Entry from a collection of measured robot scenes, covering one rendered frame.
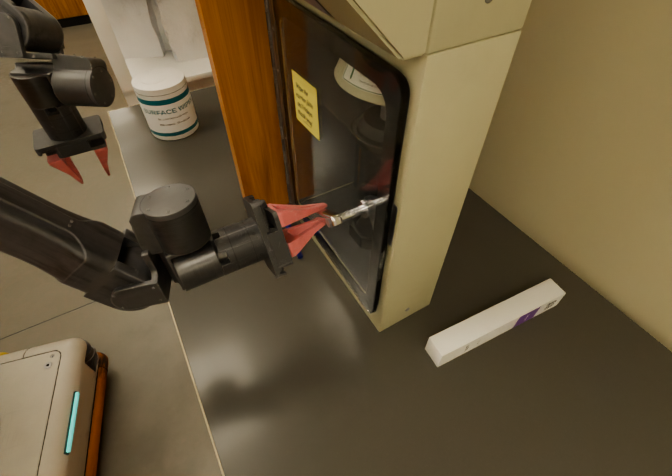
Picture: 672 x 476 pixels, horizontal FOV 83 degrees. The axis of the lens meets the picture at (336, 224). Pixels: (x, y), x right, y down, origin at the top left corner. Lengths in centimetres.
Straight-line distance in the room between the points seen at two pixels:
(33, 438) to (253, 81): 126
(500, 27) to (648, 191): 46
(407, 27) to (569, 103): 52
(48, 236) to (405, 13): 38
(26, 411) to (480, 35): 157
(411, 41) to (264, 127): 46
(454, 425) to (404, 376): 10
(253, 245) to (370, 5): 29
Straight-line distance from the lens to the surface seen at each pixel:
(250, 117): 72
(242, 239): 47
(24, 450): 158
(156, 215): 42
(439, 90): 37
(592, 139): 79
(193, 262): 47
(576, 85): 79
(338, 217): 46
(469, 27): 37
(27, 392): 166
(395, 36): 31
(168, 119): 112
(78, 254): 47
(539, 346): 75
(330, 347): 66
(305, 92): 55
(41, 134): 80
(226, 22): 65
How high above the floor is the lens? 154
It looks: 47 degrees down
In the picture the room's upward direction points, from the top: straight up
